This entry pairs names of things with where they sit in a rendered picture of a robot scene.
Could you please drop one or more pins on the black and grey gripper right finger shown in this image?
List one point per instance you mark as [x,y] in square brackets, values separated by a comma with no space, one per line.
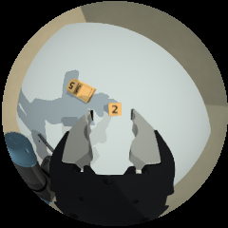
[150,153]

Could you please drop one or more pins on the tan wooden number cube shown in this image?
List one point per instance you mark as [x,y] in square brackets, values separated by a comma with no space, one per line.
[114,109]
[74,86]

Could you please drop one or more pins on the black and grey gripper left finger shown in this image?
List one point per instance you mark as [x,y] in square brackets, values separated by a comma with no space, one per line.
[73,151]

